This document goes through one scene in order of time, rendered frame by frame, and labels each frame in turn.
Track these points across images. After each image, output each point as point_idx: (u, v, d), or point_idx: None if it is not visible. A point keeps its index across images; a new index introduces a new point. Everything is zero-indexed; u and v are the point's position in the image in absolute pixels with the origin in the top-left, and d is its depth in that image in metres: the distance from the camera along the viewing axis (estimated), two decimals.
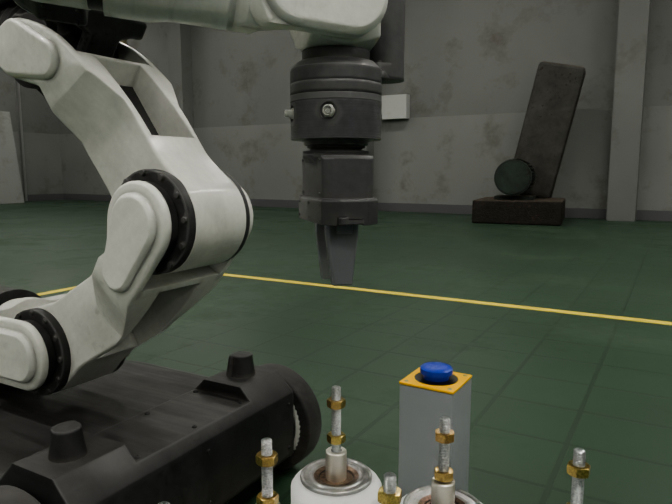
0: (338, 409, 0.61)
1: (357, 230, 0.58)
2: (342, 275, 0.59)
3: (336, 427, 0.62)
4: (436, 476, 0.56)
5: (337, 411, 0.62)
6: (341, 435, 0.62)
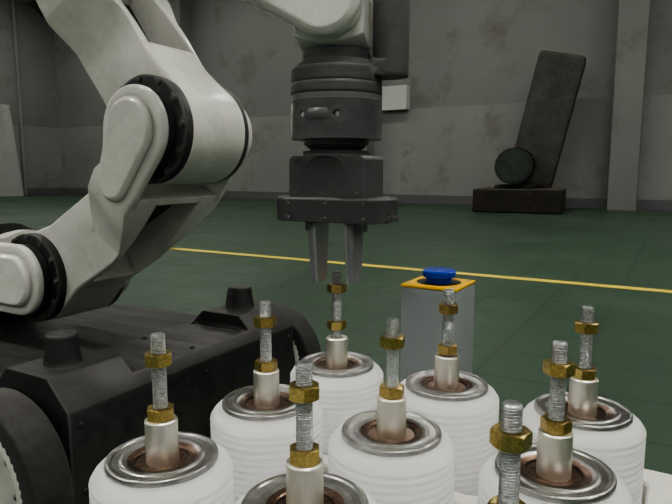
0: (339, 292, 0.61)
1: (308, 229, 0.59)
2: (321, 272, 0.60)
3: (340, 311, 0.61)
4: (439, 349, 0.54)
5: (339, 294, 0.61)
6: None
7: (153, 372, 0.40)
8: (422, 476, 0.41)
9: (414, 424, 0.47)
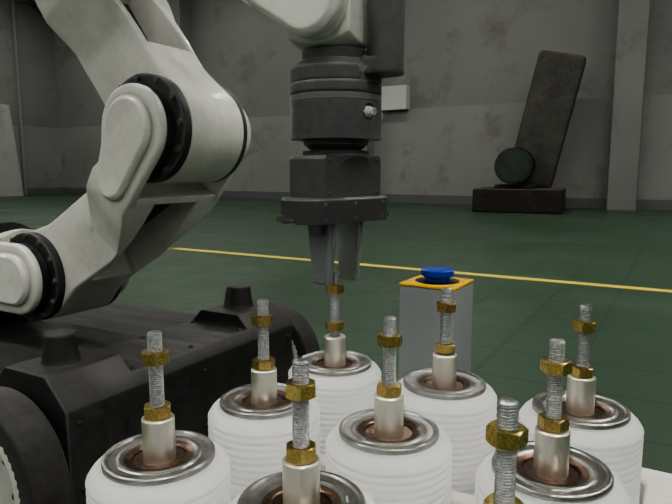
0: (335, 294, 0.60)
1: (342, 226, 0.62)
2: (345, 271, 0.61)
3: (333, 313, 0.60)
4: (437, 348, 0.54)
5: (334, 296, 0.60)
6: (338, 322, 0.60)
7: (150, 370, 0.40)
8: (420, 475, 0.41)
9: (411, 422, 0.46)
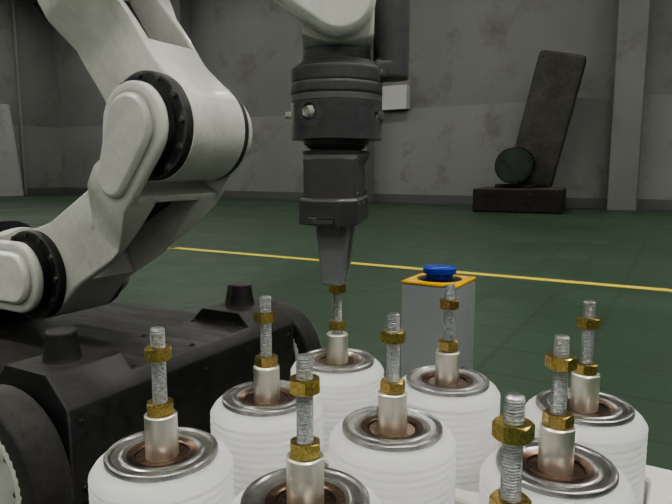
0: (333, 292, 0.60)
1: (347, 231, 0.57)
2: (335, 275, 0.59)
3: (334, 310, 0.61)
4: (440, 345, 0.54)
5: (333, 294, 0.61)
6: (329, 320, 0.61)
7: (153, 366, 0.40)
8: (424, 472, 0.41)
9: (415, 419, 0.46)
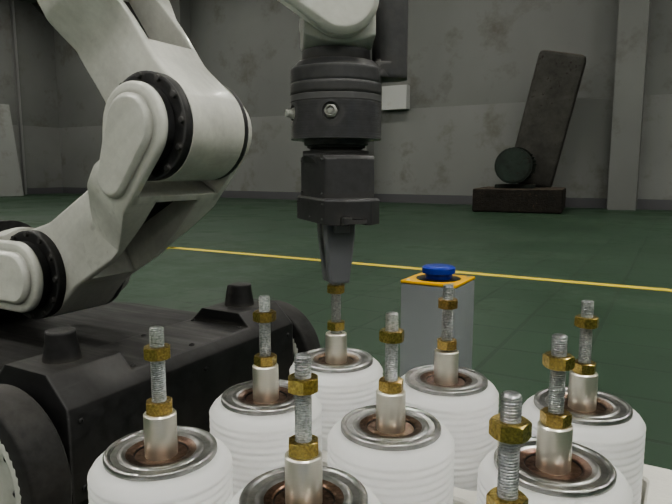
0: (335, 294, 0.60)
1: (354, 229, 0.59)
2: (339, 273, 0.60)
3: (333, 313, 0.60)
4: (439, 344, 0.54)
5: (334, 296, 0.60)
6: (338, 322, 0.60)
7: (152, 365, 0.40)
8: (422, 470, 0.41)
9: (413, 418, 0.46)
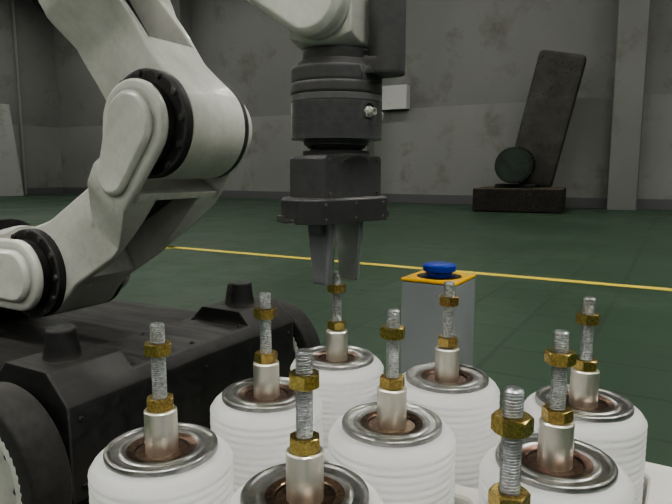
0: (333, 292, 0.61)
1: (342, 226, 0.62)
2: (344, 271, 0.61)
3: (335, 310, 0.61)
4: (440, 342, 0.54)
5: (334, 294, 0.61)
6: (330, 319, 0.61)
7: (153, 361, 0.40)
8: (423, 467, 0.41)
9: (414, 415, 0.46)
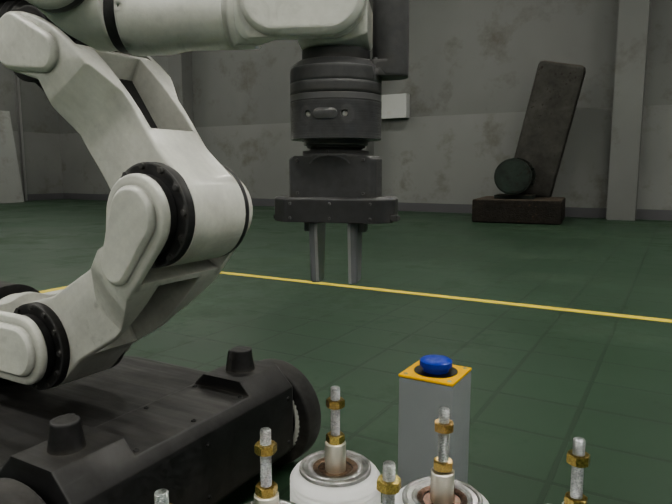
0: None
1: (309, 229, 0.59)
2: (321, 272, 0.60)
3: (335, 423, 0.63)
4: (435, 466, 0.56)
5: None
6: (330, 431, 0.63)
7: None
8: None
9: None
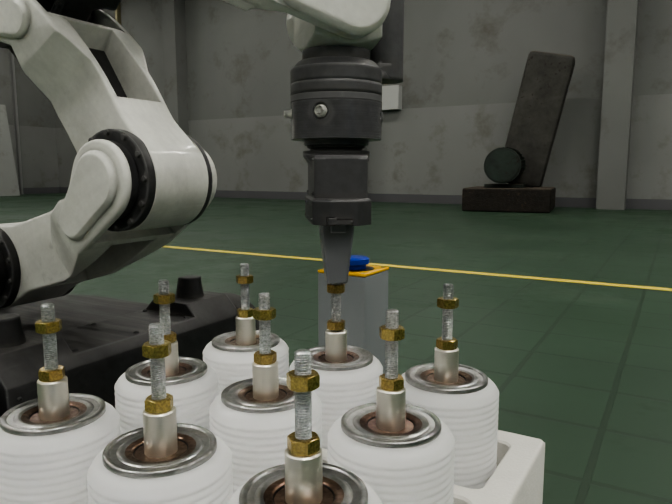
0: None
1: (352, 229, 0.58)
2: (338, 273, 0.60)
3: (246, 300, 0.67)
4: (328, 325, 0.60)
5: (244, 285, 0.67)
6: (241, 307, 0.67)
7: (43, 337, 0.46)
8: (282, 430, 0.47)
9: (289, 388, 0.52)
